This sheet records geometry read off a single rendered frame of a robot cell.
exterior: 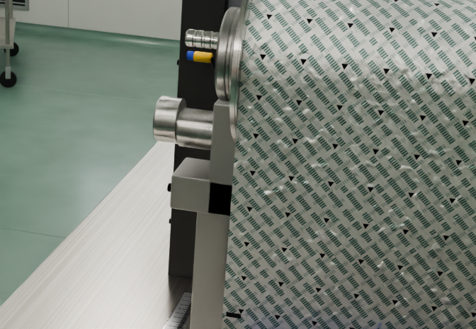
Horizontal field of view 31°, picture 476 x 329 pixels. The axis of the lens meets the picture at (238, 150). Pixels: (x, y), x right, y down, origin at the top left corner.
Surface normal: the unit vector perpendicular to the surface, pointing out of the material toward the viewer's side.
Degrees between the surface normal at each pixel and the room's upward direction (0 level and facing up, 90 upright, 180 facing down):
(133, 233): 0
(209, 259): 90
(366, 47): 65
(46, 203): 0
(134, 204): 0
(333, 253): 90
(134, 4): 90
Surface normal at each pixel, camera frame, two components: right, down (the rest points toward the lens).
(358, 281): -0.19, 0.31
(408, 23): -0.07, -0.51
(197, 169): 0.07, -0.94
